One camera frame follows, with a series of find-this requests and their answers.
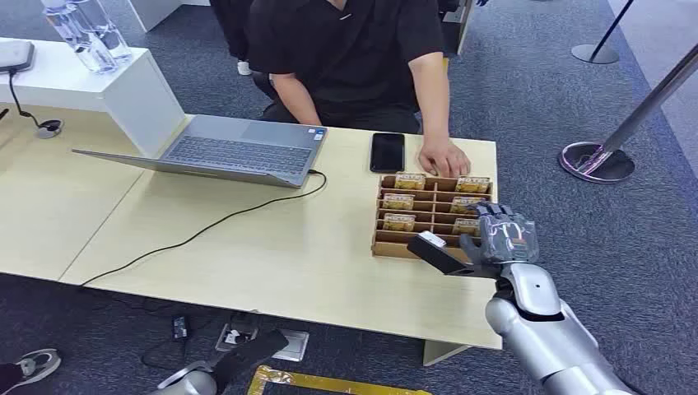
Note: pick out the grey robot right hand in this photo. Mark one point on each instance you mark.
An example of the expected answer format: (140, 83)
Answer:
(507, 240)

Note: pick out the person's right forearm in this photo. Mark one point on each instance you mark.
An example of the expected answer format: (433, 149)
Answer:
(294, 101)

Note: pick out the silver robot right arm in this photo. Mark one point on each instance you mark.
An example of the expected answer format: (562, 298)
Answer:
(551, 338)

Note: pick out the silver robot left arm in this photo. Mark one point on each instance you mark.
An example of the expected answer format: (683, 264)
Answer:
(188, 384)

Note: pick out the person's left forearm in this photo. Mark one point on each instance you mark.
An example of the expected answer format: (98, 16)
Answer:
(433, 98)

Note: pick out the yellow printed card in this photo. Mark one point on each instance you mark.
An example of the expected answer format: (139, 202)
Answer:
(409, 181)
(472, 185)
(465, 227)
(464, 205)
(398, 222)
(397, 202)

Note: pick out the wooden card holder tray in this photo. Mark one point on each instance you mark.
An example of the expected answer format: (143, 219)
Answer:
(431, 210)

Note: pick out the person's left hand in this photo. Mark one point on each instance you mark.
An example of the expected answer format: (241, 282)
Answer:
(444, 158)

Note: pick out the standing person in background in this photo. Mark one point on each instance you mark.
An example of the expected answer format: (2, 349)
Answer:
(232, 27)

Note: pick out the chrome stanchion with round base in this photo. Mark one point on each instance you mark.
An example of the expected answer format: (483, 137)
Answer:
(597, 162)

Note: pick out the black smartphone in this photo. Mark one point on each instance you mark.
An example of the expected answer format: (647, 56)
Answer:
(388, 152)

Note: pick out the black stanchion with round base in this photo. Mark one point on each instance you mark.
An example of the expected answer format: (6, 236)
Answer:
(594, 53)

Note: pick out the silver floor socket box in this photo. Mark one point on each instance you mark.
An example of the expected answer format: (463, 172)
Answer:
(293, 344)

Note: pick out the grey open laptop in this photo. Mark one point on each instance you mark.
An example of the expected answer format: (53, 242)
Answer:
(245, 152)

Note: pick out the white cabinet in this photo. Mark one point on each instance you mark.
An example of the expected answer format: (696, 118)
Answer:
(125, 92)

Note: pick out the white furniture panel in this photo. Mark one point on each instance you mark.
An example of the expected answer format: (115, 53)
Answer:
(152, 11)

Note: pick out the clear plastic water bottle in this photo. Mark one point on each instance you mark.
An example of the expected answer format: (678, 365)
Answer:
(82, 41)
(112, 32)

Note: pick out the grey sneaker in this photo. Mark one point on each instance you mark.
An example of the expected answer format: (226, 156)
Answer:
(35, 365)

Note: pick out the grey flat device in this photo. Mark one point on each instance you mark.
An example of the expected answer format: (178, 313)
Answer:
(15, 55)

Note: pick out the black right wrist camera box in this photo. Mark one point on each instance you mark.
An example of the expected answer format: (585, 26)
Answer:
(439, 255)

